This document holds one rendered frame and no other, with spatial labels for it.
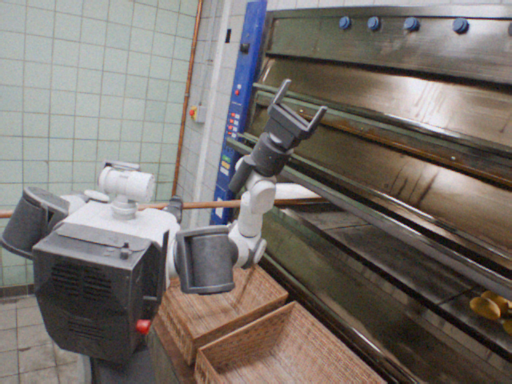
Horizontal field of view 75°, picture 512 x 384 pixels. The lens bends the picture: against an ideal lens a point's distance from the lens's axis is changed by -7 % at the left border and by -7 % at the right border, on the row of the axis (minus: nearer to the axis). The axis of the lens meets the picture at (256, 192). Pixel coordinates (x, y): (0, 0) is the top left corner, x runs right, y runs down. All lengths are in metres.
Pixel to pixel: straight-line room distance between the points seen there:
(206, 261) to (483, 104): 0.88
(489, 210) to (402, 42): 0.63
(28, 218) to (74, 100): 1.67
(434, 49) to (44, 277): 1.23
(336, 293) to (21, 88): 2.09
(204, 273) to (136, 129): 1.94
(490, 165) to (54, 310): 1.14
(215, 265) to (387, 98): 0.85
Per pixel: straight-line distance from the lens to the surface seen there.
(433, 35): 1.32
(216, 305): 1.97
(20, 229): 0.94
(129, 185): 0.82
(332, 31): 1.61
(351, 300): 1.48
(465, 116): 1.18
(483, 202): 1.17
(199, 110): 2.39
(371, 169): 1.35
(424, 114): 1.24
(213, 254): 0.80
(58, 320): 0.85
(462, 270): 1.04
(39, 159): 2.60
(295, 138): 0.82
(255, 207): 0.91
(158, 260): 0.79
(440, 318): 1.27
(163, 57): 2.64
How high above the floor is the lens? 1.76
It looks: 18 degrees down
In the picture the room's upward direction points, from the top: 11 degrees clockwise
